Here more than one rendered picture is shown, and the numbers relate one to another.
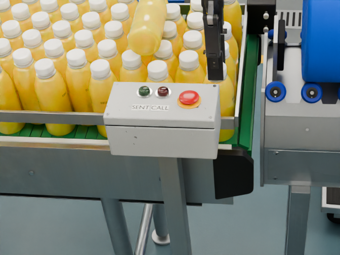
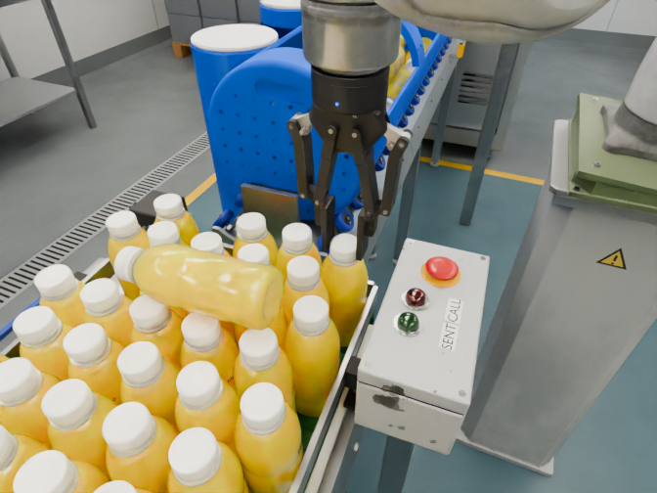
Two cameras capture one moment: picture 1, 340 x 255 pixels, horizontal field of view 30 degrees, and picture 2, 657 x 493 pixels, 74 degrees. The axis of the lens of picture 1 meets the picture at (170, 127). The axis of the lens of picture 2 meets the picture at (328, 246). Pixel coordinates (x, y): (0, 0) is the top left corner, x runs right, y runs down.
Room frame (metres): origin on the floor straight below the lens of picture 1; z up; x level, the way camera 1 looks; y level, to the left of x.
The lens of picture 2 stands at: (0.93, 0.32, 1.44)
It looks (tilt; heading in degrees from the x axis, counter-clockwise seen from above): 41 degrees down; 278
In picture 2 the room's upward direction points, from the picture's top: straight up
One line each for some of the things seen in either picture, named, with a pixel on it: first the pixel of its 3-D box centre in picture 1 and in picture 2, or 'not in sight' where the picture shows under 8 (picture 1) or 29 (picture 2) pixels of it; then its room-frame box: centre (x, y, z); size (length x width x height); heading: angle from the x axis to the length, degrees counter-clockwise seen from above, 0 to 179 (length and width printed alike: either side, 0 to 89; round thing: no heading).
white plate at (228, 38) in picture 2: not in sight; (235, 37); (1.43, -1.14, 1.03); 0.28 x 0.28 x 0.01
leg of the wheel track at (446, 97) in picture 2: not in sight; (442, 118); (0.58, -2.22, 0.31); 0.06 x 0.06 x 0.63; 77
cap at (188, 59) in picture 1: (188, 59); (303, 271); (1.01, -0.05, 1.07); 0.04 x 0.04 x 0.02
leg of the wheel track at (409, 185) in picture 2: not in sight; (406, 209); (0.80, -1.26, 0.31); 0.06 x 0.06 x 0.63; 77
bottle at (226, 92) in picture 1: (218, 103); (343, 294); (0.97, -0.10, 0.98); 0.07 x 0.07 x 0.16
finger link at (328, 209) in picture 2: (217, 49); (328, 224); (0.99, -0.11, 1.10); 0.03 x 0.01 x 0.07; 77
